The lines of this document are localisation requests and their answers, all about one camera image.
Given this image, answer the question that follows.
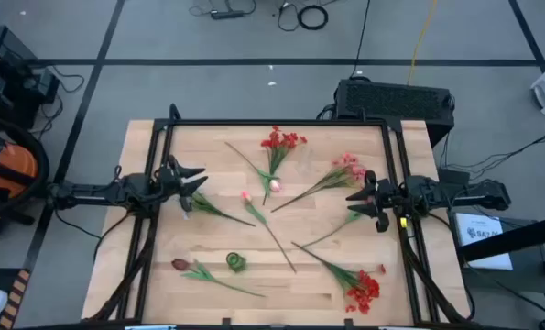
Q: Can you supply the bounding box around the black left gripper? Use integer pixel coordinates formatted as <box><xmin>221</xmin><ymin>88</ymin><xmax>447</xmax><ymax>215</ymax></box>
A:
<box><xmin>154</xmin><ymin>154</ymin><xmax>209</xmax><ymax>214</ymax></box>

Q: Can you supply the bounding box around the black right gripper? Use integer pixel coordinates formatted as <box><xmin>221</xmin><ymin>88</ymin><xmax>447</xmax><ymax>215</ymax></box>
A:
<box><xmin>344</xmin><ymin>170</ymin><xmax>410</xmax><ymax>234</ymax></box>

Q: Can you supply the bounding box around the white flower spray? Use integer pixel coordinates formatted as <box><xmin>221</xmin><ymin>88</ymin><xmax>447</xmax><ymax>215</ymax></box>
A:
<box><xmin>180</xmin><ymin>190</ymin><xmax>257</xmax><ymax>228</ymax></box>

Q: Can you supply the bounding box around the pink flower bunch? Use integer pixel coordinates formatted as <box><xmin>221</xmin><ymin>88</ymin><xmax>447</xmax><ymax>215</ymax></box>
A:
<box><xmin>270</xmin><ymin>152</ymin><xmax>368</xmax><ymax>214</ymax></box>

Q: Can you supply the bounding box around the pink tulip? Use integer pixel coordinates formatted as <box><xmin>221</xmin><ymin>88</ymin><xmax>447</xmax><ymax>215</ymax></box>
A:
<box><xmin>224</xmin><ymin>141</ymin><xmax>284</xmax><ymax>194</ymax></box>
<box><xmin>240</xmin><ymin>190</ymin><xmax>298</xmax><ymax>274</ymax></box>

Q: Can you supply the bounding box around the red flower bunch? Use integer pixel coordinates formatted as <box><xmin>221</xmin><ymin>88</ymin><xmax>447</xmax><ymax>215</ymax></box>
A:
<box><xmin>259</xmin><ymin>125</ymin><xmax>309</xmax><ymax>206</ymax></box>
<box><xmin>291</xmin><ymin>241</ymin><xmax>387</xmax><ymax>315</ymax></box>

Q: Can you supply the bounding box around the dark red tulip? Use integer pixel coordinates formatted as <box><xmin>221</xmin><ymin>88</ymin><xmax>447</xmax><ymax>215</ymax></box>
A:
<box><xmin>170</xmin><ymin>258</ymin><xmax>267</xmax><ymax>298</ymax></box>

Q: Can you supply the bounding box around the green glass vase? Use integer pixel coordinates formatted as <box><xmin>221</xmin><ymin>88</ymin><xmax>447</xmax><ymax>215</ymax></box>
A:
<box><xmin>225</xmin><ymin>251</ymin><xmax>248</xmax><ymax>274</ymax></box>

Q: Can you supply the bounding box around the black power brick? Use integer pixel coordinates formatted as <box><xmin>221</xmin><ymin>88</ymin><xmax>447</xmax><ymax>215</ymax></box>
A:
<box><xmin>438</xmin><ymin>168</ymin><xmax>471</xmax><ymax>187</ymax></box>

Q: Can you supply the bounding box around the black computer tower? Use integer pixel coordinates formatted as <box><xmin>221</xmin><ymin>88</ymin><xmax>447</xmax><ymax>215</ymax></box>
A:
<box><xmin>333</xmin><ymin>77</ymin><xmax>456</xmax><ymax>148</ymax></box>

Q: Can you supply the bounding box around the white printed box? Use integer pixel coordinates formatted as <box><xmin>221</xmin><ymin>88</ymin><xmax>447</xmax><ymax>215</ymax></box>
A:
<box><xmin>453</xmin><ymin>212</ymin><xmax>515</xmax><ymax>271</ymax></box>

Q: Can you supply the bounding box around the black power strip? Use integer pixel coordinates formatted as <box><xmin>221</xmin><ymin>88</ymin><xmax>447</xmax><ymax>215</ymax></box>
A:
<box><xmin>210</xmin><ymin>9</ymin><xmax>245</xmax><ymax>21</ymax></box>

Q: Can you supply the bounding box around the dark side cart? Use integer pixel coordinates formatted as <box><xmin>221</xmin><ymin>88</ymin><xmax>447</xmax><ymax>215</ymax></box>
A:
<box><xmin>450</xmin><ymin>214</ymin><xmax>545</xmax><ymax>330</ymax></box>

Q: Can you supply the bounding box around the orange and black vacuum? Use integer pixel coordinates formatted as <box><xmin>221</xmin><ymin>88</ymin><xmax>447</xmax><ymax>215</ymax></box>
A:
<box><xmin>0</xmin><ymin>116</ymin><xmax>51</xmax><ymax>221</ymax></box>

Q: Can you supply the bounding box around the orange black striped strip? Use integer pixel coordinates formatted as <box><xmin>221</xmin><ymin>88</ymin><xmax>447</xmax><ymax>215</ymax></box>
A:
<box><xmin>0</xmin><ymin>269</ymin><xmax>31</xmax><ymax>330</ymax></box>

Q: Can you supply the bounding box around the black equipment case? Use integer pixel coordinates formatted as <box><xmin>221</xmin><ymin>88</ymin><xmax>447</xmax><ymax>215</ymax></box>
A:
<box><xmin>0</xmin><ymin>25</ymin><xmax>61</xmax><ymax>132</ymax></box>

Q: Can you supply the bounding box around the black table frame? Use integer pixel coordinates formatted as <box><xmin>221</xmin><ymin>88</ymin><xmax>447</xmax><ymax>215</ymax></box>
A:
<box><xmin>115</xmin><ymin>104</ymin><xmax>438</xmax><ymax>329</ymax></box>

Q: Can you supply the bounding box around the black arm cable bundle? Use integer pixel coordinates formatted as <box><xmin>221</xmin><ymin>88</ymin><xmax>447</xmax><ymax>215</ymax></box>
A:
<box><xmin>398</xmin><ymin>224</ymin><xmax>477</xmax><ymax>325</ymax></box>
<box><xmin>88</xmin><ymin>213</ymin><xmax>161</xmax><ymax>322</ymax></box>

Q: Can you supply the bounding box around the black hanging cable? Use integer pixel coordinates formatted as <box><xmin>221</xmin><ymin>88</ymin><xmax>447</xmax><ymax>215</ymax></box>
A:
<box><xmin>348</xmin><ymin>0</ymin><xmax>372</xmax><ymax>79</ymax></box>

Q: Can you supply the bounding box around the yellow hanging cable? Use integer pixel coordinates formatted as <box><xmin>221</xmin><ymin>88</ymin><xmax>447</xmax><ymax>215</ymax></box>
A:
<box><xmin>406</xmin><ymin>0</ymin><xmax>439</xmax><ymax>86</ymax></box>

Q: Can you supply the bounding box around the coiled black cable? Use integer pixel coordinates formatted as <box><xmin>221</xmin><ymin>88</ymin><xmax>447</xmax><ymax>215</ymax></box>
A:
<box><xmin>296</xmin><ymin>4</ymin><xmax>330</xmax><ymax>31</ymax></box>

